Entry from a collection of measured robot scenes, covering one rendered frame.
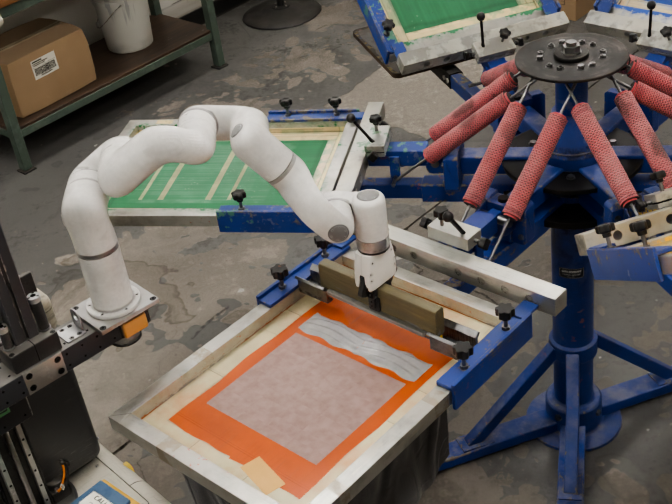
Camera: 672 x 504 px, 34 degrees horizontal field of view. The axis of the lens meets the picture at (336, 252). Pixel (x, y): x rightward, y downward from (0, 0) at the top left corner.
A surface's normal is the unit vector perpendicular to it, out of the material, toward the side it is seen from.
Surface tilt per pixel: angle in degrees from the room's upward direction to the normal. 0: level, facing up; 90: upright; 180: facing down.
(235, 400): 0
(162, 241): 0
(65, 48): 87
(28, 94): 90
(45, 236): 0
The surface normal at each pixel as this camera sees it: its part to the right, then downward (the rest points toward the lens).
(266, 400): -0.12, -0.82
